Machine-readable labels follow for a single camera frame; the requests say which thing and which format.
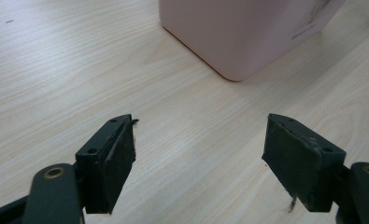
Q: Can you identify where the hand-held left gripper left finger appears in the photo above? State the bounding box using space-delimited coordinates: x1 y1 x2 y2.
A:
74 113 139 216

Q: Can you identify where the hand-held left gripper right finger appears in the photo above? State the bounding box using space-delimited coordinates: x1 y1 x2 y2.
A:
261 113 348 213

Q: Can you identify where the pink box with white handle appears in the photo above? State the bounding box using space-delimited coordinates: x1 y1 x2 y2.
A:
159 0 347 82

